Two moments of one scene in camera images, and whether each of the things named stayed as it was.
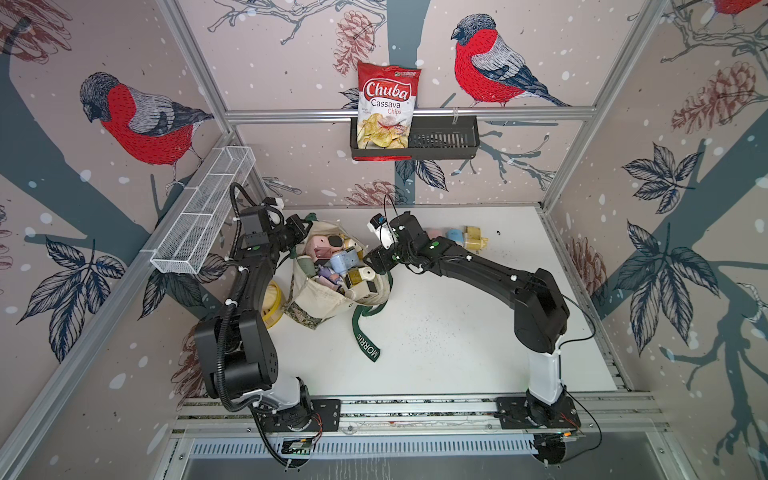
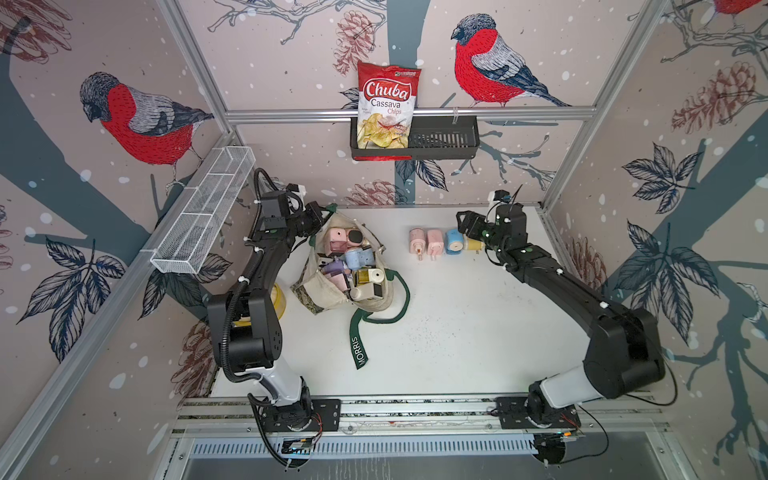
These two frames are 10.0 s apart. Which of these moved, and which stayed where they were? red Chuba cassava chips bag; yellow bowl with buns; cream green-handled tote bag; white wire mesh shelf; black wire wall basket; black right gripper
Moved: black right gripper; cream green-handled tote bag
Stayed: yellow bowl with buns; black wire wall basket; white wire mesh shelf; red Chuba cassava chips bag
